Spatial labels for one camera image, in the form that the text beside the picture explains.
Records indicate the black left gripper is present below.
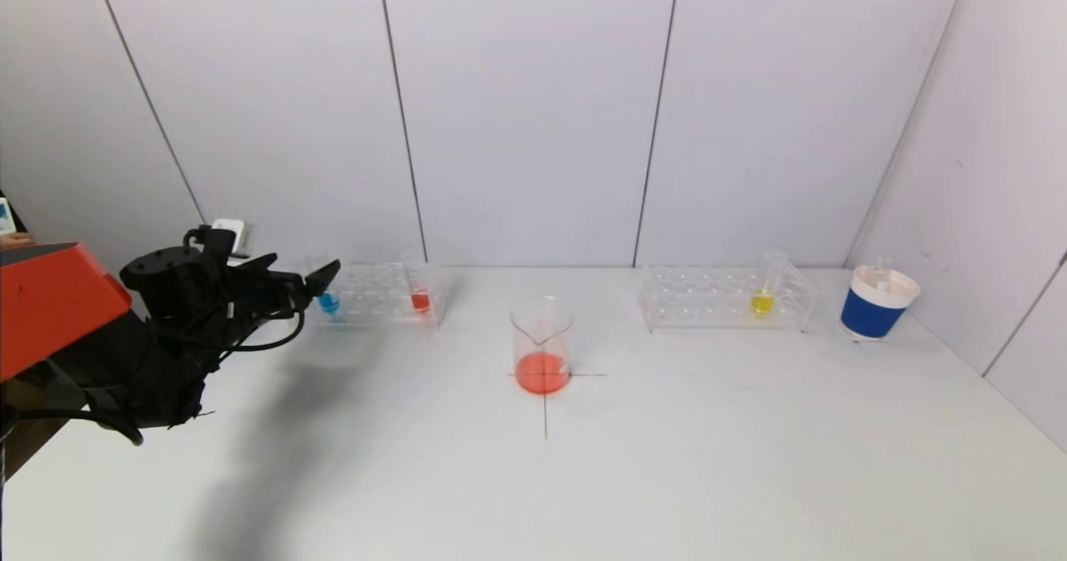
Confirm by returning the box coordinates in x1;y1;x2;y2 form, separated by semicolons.
228;253;341;318

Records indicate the test tube with blue pigment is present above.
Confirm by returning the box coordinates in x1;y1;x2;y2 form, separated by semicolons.
308;253;343;317

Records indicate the clear acrylic test tube rack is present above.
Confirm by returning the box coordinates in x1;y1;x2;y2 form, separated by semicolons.
288;261;447;329
638;263;817;334

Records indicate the test tube with orange pigment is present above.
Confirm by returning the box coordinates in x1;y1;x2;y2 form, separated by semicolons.
404;253;435;317

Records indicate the clear glass beaker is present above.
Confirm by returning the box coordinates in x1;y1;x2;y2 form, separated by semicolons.
510;296;574;395

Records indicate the test tube with yellow pigment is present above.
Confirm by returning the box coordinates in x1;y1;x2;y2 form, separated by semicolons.
748;251;789;319

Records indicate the person in grey trousers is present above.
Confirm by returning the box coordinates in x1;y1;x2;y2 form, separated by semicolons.
0;190;38;250

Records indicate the blue white paper cup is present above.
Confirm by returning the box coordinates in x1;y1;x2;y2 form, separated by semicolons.
839;266;921;343

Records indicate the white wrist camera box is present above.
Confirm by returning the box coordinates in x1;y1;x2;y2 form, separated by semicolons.
211;218;248;255

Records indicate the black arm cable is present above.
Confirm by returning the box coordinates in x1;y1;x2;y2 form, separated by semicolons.
13;405;145;447

